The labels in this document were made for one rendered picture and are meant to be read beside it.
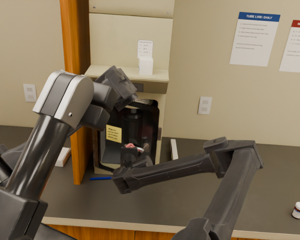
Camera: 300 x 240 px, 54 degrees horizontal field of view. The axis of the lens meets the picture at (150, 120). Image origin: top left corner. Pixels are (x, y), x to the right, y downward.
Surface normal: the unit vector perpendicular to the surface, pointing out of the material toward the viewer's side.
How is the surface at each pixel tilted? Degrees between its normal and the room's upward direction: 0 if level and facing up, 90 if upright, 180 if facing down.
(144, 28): 90
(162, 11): 90
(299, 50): 90
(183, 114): 90
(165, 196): 0
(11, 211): 44
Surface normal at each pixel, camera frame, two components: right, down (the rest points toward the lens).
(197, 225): -0.43, -0.87
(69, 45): -0.04, 0.48
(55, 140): 0.65, 0.04
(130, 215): 0.07, -0.87
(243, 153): -0.50, -0.76
